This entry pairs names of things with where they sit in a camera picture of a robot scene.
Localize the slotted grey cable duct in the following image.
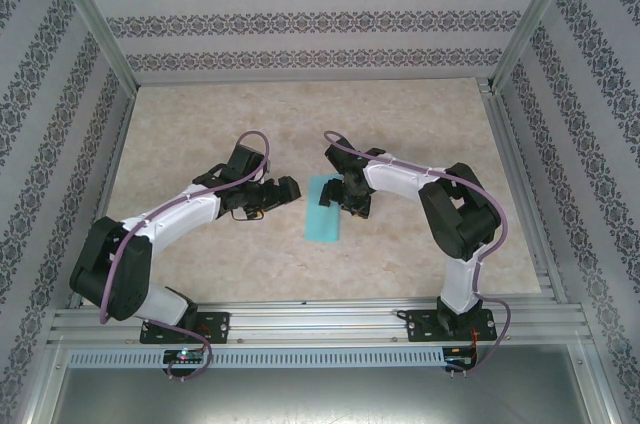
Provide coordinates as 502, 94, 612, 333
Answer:
67, 347, 446, 369

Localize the left gripper thin black cable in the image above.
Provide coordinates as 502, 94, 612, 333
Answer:
229, 207, 267, 222

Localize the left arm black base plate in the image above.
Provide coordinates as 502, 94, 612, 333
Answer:
139, 311, 231, 345

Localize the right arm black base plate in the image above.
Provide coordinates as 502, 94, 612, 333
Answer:
405, 308, 496, 344

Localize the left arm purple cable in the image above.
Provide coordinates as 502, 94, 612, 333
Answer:
98, 129, 274, 383

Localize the aluminium side rail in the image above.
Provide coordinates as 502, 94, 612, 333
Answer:
484, 81, 570, 305
67, 86, 139, 310

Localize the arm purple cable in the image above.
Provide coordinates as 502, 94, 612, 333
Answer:
322, 130, 512, 378
98, 129, 274, 383

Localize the light blue paper sheet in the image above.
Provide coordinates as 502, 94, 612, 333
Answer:
303, 174, 344, 246

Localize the aluminium frame post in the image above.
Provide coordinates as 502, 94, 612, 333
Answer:
489, 0, 586, 93
49, 0, 140, 90

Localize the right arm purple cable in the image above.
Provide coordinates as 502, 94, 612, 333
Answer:
322, 130, 512, 378

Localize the aluminium mounting rail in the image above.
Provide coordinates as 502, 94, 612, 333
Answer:
47, 296, 594, 345

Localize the grey metal sheet panel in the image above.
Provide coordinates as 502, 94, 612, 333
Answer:
49, 343, 616, 424

